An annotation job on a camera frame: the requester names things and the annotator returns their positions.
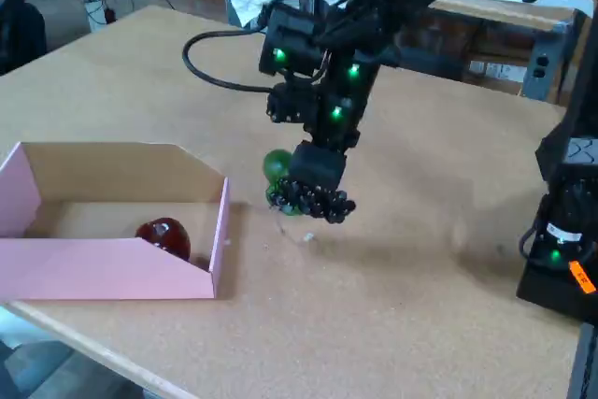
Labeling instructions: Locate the black toy grapes bunch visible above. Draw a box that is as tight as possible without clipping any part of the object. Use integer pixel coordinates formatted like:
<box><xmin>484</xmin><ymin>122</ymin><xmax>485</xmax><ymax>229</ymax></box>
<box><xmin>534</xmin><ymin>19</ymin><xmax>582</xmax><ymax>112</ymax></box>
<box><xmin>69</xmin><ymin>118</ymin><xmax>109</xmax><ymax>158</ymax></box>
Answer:
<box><xmin>266</xmin><ymin>177</ymin><xmax>357</xmax><ymax>225</ymax></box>

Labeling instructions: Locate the round green toy fruit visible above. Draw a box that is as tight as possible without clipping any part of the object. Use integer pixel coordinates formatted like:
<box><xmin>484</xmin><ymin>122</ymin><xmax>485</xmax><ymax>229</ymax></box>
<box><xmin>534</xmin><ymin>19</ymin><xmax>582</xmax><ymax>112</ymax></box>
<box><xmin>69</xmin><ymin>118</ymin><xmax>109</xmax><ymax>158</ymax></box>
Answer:
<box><xmin>263</xmin><ymin>149</ymin><xmax>294</xmax><ymax>185</ymax></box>

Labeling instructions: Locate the labelled cardboard box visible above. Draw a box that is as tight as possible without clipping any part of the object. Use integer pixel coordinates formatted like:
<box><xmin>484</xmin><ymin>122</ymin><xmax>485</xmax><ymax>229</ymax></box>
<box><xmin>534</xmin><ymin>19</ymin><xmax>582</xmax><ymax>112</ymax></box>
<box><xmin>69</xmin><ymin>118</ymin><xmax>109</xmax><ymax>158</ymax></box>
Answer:
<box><xmin>460</xmin><ymin>50</ymin><xmax>527</xmax><ymax>96</ymax></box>

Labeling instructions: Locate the red toy apple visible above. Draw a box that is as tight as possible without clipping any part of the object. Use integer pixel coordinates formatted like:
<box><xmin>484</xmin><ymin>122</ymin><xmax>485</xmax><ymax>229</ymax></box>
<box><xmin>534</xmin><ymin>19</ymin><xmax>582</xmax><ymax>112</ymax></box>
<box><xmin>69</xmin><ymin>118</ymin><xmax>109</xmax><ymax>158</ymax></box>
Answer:
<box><xmin>134</xmin><ymin>217</ymin><xmax>192</xmax><ymax>264</ymax></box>

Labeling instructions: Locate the pink cardboard bin box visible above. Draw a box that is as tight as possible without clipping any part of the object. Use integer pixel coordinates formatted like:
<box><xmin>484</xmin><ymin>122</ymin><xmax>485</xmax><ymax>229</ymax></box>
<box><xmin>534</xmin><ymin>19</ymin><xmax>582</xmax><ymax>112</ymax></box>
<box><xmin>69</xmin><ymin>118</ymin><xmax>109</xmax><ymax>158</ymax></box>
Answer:
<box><xmin>0</xmin><ymin>141</ymin><xmax>231</xmax><ymax>301</ymax></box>

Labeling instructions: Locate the orange label tag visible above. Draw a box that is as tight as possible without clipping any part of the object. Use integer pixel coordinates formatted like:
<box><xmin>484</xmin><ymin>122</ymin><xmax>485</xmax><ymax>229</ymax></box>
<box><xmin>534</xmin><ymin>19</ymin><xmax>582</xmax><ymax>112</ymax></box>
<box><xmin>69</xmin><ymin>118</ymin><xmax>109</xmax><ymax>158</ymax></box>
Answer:
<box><xmin>568</xmin><ymin>261</ymin><xmax>597</xmax><ymax>295</ymax></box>

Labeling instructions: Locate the small black camera box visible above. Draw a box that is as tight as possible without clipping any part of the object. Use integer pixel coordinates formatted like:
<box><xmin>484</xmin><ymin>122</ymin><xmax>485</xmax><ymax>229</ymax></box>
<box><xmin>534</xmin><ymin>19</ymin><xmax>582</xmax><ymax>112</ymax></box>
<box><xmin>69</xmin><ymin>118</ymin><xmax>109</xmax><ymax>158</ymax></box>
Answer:
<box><xmin>265</xmin><ymin>82</ymin><xmax>323</xmax><ymax>125</ymax></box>

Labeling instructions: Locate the looped black camera cable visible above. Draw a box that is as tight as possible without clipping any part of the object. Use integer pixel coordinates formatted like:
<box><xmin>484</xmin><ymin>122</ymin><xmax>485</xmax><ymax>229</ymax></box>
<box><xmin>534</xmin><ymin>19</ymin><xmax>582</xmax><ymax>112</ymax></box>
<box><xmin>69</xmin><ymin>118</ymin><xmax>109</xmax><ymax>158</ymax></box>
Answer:
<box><xmin>181</xmin><ymin>28</ymin><xmax>278</xmax><ymax>94</ymax></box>

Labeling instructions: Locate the black base cable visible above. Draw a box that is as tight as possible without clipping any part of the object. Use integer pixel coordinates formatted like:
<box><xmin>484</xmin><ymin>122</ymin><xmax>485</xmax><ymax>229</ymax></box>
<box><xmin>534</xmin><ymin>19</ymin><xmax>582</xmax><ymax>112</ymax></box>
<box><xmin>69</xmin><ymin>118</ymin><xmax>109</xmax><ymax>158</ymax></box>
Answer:
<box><xmin>519</xmin><ymin>225</ymin><xmax>546</xmax><ymax>260</ymax></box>

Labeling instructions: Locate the grey metal post with outlets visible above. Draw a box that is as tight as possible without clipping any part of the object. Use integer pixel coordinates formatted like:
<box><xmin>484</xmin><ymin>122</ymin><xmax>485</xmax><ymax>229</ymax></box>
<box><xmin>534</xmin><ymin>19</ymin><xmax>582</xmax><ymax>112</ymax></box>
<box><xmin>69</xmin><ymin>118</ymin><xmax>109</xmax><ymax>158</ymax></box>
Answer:
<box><xmin>521</xmin><ymin>13</ymin><xmax>588</xmax><ymax>102</ymax></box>

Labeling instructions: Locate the black metal post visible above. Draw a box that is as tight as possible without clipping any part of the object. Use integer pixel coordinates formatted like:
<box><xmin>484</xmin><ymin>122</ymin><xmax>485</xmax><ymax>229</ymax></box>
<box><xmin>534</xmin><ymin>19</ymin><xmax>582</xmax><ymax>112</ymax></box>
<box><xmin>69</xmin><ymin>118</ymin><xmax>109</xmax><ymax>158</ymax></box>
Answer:
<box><xmin>566</xmin><ymin>321</ymin><xmax>598</xmax><ymax>399</ymax></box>

